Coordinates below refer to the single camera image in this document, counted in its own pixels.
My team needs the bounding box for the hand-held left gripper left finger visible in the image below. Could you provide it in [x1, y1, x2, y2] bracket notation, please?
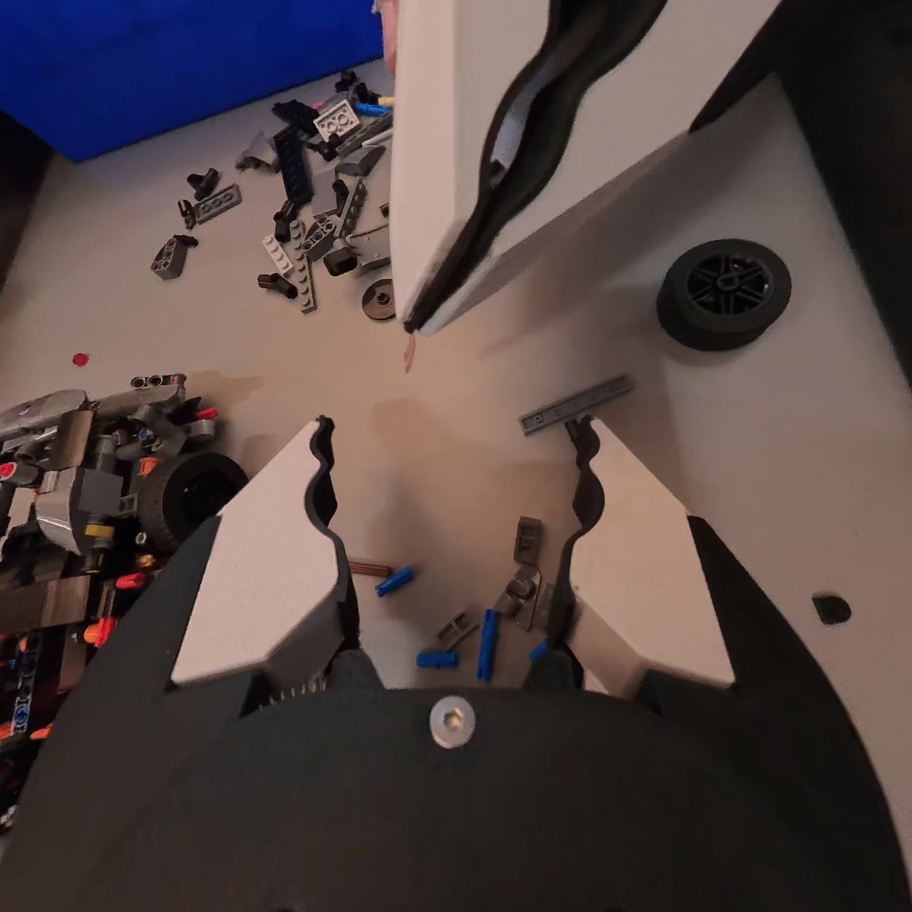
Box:
[170, 415, 363, 695]

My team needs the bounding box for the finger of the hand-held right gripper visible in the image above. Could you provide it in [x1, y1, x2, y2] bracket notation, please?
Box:
[408, 0, 783, 337]
[389, 0, 555, 334]

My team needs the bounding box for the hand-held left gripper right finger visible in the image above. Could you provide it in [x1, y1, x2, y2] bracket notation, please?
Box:
[527, 415, 736, 699]

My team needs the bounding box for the dark grey lego hinge piece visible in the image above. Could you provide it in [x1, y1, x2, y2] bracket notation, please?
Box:
[492, 566, 555, 632]

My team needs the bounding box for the pile of grey black lego pieces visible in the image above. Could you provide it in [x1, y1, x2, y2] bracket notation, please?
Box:
[235, 67, 397, 323]

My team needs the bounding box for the black lego wheel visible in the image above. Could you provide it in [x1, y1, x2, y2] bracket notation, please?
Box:
[655, 238, 793, 353]

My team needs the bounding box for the long blue lego pin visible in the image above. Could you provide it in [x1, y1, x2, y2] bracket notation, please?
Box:
[475, 608, 502, 684]

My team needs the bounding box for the long dark grey lego plate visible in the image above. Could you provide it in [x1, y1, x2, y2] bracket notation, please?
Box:
[518, 375, 635, 437]

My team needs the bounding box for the small grey lego plate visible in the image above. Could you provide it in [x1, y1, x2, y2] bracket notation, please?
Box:
[436, 610, 480, 650]

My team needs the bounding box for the partly built lego car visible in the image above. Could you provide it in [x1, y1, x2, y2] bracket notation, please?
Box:
[0, 371, 252, 760]

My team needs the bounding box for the grey lego plate with clip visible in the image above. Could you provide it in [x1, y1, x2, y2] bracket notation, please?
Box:
[177, 184, 243, 230]

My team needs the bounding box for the dark grey lego brick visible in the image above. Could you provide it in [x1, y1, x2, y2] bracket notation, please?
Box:
[150, 234, 200, 281]

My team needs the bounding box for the blue plastic bin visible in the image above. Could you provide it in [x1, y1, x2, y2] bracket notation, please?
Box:
[0, 0, 386, 164]

